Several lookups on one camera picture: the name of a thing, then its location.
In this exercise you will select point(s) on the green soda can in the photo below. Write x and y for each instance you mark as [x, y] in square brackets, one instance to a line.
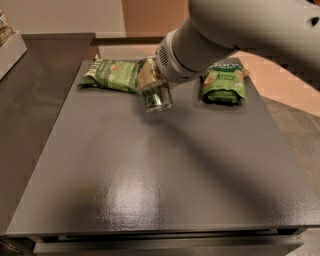
[157, 99]

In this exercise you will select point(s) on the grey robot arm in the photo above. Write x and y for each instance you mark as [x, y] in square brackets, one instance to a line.
[287, 32]

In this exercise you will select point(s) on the green snack bag right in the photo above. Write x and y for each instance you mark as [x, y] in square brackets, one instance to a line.
[224, 84]

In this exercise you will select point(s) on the white box at left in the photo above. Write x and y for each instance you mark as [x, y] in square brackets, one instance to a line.
[12, 45]

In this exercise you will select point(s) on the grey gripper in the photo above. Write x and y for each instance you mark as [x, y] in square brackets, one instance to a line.
[165, 64]

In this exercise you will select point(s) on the green chip bag left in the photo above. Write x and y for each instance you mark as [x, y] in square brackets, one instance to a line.
[114, 75]

